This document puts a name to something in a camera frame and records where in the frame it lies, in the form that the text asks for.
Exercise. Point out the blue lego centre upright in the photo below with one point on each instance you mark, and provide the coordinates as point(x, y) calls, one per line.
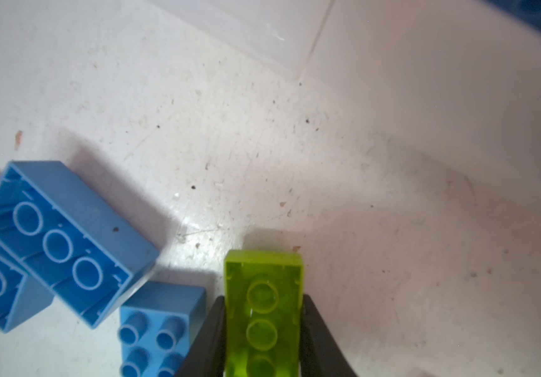
point(158, 326)

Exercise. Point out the small green lego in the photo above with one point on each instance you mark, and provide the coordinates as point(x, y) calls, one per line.
point(263, 298)

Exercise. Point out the white three-compartment tray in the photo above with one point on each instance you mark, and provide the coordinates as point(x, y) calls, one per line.
point(459, 79)

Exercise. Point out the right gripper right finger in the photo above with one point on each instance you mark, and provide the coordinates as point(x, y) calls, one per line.
point(320, 354)

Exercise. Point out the blue lego left pile top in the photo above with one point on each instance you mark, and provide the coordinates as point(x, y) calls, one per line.
point(63, 234)

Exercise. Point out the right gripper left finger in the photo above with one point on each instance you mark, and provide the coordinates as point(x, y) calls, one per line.
point(207, 355)

